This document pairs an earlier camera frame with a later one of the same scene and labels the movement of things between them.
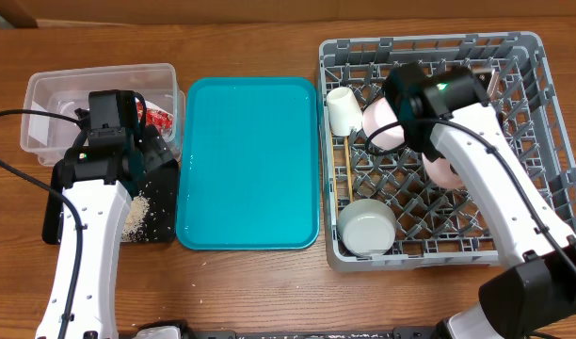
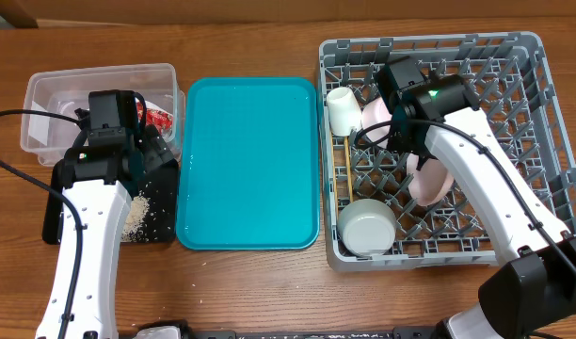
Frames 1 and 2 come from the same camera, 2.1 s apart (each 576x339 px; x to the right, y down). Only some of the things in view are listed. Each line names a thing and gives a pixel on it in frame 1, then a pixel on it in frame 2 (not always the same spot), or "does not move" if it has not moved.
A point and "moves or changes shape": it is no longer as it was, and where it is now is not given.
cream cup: [344, 113] does not move
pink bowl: [378, 116] does not move
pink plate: [440, 173] moves or changes shape
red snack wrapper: [156, 117] does not move
